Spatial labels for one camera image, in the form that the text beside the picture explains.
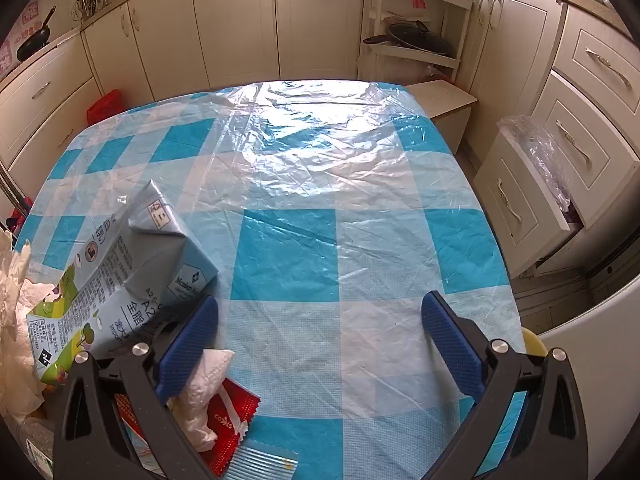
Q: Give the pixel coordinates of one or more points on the black wok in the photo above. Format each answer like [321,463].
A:
[32,40]

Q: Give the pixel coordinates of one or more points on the red snack wrapper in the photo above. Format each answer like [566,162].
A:
[227,410]

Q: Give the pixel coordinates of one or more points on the red plastic bag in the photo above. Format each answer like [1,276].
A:
[104,107]

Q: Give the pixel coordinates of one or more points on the shallow white drawer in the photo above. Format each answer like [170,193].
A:
[605,67]

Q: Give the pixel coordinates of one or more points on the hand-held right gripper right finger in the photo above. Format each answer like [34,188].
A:
[450,340]

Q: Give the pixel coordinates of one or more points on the white crumpled wrapper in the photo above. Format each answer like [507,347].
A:
[17,320]

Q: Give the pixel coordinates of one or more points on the open white drawer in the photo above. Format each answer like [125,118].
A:
[505,200]

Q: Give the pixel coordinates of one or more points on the white wooden stool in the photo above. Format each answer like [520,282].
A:
[440,95]

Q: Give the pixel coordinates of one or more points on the white kitchen cabinets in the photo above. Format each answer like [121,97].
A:
[235,25]

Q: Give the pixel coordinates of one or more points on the blue white checkered tablecloth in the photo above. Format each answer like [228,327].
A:
[325,210]

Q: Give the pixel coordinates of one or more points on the clear plastic bag in drawer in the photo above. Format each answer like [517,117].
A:
[540,155]

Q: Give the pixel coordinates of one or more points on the white refrigerator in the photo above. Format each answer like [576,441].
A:
[610,360]

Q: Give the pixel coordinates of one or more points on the black pan with glass lid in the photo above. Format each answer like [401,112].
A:
[420,37]

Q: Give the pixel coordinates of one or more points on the white tissue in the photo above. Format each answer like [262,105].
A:
[205,390]

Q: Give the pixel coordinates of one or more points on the grey green milk carton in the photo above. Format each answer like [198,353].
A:
[145,245]

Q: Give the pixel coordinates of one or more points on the deep white drawer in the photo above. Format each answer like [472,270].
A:
[575,140]

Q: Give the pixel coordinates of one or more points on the white shelf rack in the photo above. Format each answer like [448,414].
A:
[450,62]

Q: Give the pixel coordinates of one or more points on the yellow plastic basin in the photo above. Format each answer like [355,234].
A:
[534,342]

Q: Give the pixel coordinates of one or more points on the clear ridged plastic packet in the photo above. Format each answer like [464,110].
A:
[265,462]

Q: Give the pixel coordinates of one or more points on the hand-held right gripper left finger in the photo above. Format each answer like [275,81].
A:
[190,340]

